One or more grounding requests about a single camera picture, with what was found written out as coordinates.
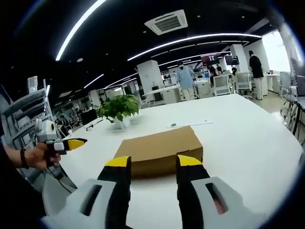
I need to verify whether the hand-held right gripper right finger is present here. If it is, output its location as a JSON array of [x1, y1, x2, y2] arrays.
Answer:
[[175, 154, 247, 229]]

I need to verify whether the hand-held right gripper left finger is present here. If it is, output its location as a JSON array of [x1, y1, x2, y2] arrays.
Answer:
[[40, 155, 132, 229]]

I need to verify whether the brown cardboard shoe box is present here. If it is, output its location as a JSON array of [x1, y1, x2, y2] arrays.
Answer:
[[112, 125, 204, 177]]

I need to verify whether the person's left hand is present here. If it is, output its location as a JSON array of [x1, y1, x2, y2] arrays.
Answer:
[[25, 142, 61, 170]]

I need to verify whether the grey metal shelf rack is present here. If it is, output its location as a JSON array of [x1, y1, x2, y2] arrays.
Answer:
[[0, 75, 58, 153]]

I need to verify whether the black wristband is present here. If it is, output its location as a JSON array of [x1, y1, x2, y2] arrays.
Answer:
[[20, 148, 30, 169]]

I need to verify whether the white plant pot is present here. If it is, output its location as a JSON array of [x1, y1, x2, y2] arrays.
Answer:
[[113, 116, 131, 129]]

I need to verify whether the green potted plant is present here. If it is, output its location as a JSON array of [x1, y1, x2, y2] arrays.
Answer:
[[96, 94, 140, 123]]

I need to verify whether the white square pillar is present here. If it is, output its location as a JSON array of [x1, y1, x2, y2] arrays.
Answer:
[[137, 60, 165, 96]]

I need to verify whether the white office desk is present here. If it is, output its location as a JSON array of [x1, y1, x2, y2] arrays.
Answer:
[[142, 84, 183, 105]]

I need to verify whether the long ceiling light strip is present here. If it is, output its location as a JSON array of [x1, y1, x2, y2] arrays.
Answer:
[[55, 0, 107, 61], [127, 33, 262, 61]]

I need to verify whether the white mesh office chair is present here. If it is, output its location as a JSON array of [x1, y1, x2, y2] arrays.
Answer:
[[213, 75, 231, 96], [235, 71, 254, 96]]

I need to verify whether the ceiling air conditioner vent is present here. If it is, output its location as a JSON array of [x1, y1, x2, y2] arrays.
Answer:
[[144, 9, 188, 35]]

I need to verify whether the black cable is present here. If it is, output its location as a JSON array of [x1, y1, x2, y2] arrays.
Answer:
[[45, 166, 78, 190]]

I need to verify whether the wall screen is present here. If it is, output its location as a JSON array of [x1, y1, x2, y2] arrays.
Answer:
[[225, 55, 240, 65]]

